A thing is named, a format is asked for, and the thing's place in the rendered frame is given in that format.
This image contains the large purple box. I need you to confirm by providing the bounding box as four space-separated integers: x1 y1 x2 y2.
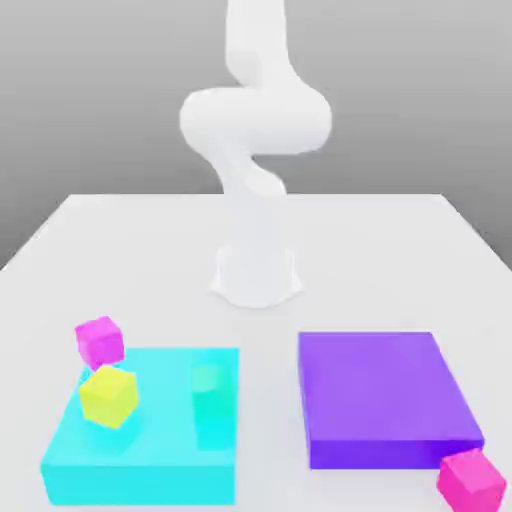
297 330 486 471

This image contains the small pink cube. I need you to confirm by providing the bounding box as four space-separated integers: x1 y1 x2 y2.
435 447 508 512

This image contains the small turquoise cube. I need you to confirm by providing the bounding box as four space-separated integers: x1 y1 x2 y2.
189 362 237 452

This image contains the small magenta cube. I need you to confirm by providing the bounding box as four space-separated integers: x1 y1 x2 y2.
74 315 126 372

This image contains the large cyan box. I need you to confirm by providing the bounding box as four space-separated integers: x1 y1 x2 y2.
39 346 241 507

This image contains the small yellow cube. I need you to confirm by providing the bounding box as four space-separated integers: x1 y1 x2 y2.
78 364 140 430

